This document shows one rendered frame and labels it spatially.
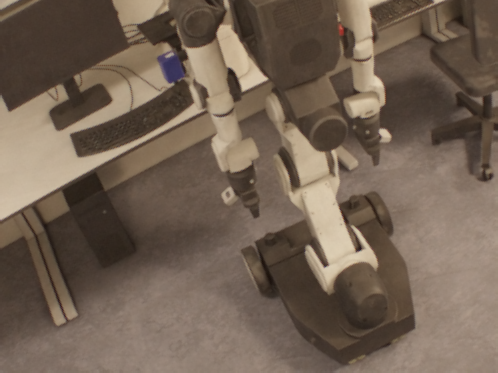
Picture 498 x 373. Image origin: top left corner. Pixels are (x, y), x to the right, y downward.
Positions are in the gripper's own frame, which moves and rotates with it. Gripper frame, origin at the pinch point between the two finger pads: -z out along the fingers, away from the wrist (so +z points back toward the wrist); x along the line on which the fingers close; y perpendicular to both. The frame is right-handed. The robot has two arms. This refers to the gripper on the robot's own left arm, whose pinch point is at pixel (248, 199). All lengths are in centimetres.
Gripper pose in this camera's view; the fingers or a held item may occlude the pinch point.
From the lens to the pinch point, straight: 225.3
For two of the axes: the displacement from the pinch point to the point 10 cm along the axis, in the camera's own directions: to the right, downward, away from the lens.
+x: -3.6, -7.0, 6.1
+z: -1.7, -6.0, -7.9
